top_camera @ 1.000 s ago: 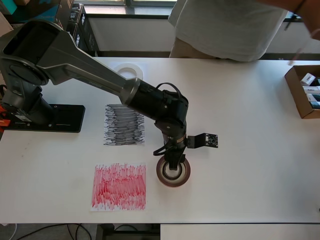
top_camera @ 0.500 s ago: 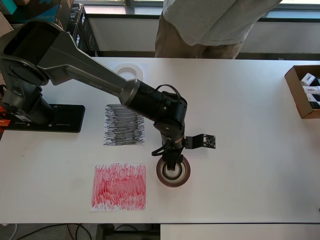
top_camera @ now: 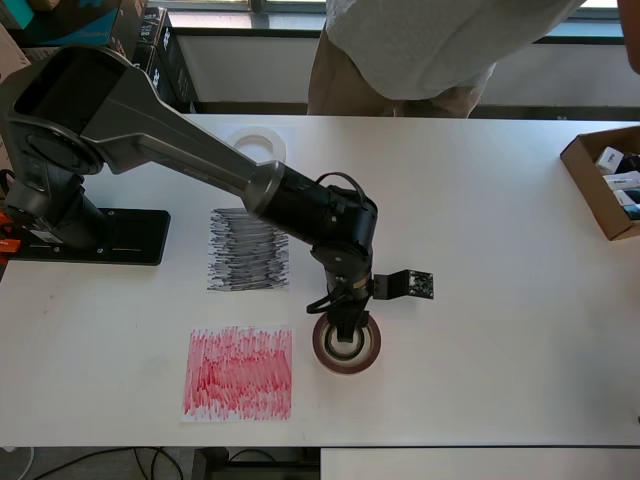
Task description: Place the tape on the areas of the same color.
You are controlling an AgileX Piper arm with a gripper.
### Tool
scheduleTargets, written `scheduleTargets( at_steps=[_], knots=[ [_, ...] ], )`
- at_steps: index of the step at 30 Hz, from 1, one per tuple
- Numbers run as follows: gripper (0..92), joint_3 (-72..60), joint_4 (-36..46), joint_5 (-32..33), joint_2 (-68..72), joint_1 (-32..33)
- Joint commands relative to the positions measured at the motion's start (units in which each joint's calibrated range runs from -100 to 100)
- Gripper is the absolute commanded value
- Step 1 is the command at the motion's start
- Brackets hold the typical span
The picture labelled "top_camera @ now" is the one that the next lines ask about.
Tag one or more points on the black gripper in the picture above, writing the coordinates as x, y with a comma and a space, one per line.
350, 310

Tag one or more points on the red tape roll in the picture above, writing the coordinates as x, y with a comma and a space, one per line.
347, 369

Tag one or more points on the white tape roll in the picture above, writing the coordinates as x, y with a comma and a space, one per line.
260, 132

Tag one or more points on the person left forearm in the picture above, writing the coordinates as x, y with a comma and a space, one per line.
631, 30

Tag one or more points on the black gray Piper robot arm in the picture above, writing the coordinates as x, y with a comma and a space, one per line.
150, 135

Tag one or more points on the red scribbled paper sheet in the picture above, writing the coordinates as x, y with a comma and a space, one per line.
235, 375

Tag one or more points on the black scribbled paper sheet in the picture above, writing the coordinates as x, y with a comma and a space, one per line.
235, 270

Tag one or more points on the white flat panel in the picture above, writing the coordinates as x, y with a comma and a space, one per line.
475, 465

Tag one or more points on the open cardboard box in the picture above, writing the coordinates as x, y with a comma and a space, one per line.
580, 165

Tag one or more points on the person in gray shirt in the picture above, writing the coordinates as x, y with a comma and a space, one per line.
425, 40

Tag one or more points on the black box with white print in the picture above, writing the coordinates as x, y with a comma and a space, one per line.
175, 75

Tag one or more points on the white teal carton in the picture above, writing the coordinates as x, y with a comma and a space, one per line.
632, 211
625, 197

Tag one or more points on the white carton with black print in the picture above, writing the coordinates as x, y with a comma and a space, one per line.
620, 180

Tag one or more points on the small white carton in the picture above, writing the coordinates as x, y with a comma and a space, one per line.
609, 160

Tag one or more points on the small dark teal carton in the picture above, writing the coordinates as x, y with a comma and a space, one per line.
631, 163

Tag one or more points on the black box with white letters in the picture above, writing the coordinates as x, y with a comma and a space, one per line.
142, 55

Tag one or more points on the orange clamp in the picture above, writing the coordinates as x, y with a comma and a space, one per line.
10, 245

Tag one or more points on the black box with orange print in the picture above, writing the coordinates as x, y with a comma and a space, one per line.
150, 25

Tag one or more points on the black box with blue print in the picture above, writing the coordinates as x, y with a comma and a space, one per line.
85, 32

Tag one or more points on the GX760A cardboard box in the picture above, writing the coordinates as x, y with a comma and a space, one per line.
12, 50

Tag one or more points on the plain teal box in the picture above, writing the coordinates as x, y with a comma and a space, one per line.
17, 12

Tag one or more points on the black table leg frame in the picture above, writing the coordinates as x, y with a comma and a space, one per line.
210, 467

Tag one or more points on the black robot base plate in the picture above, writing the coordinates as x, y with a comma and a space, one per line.
140, 235

